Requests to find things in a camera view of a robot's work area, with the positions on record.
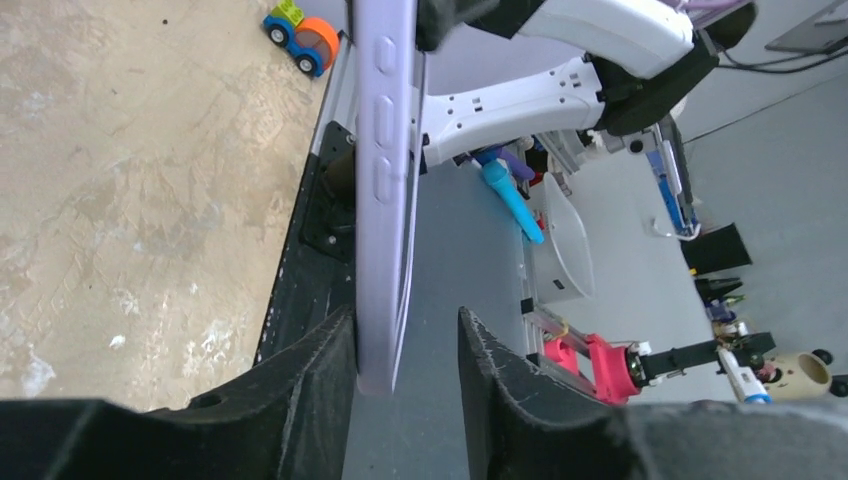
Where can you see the cream panda cup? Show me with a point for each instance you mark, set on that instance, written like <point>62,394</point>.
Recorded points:
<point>796,376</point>

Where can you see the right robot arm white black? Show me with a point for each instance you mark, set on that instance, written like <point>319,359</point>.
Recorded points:
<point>641,59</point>

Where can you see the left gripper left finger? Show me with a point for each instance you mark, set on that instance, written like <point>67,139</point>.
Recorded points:
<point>286,418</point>

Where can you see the phone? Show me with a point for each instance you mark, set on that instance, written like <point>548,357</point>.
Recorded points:
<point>391,84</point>

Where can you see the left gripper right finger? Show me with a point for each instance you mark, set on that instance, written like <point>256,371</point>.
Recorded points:
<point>522,423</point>

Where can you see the blue plastic tool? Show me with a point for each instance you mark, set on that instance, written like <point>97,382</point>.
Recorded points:
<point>498,178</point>

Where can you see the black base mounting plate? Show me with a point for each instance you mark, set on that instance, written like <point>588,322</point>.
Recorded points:
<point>316,269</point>

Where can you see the clear plastic bowl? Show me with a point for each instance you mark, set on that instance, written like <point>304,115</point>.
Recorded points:
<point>562,263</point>

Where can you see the aluminium frame rail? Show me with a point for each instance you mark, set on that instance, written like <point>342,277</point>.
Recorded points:
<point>340,101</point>

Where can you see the pink clamp fixture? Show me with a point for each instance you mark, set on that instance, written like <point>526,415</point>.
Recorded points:
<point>612,374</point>

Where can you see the colourful toy car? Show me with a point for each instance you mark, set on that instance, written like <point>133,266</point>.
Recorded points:
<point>312,42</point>

